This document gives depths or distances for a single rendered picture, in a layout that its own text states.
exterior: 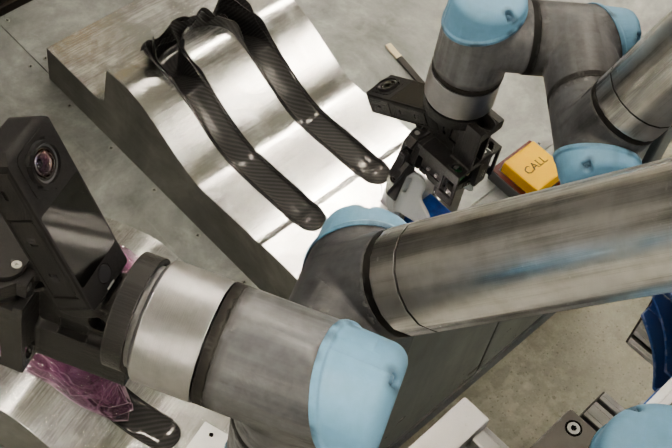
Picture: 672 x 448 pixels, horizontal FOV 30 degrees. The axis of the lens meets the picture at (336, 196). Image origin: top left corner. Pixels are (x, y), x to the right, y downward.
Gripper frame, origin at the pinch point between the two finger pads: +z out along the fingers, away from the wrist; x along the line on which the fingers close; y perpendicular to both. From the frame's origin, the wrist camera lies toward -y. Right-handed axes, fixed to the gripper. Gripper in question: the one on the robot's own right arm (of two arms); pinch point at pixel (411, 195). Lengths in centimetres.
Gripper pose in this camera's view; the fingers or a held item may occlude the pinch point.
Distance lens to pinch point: 148.6
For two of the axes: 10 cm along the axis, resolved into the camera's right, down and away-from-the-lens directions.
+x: 7.2, -5.0, 4.8
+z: -1.2, 5.9, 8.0
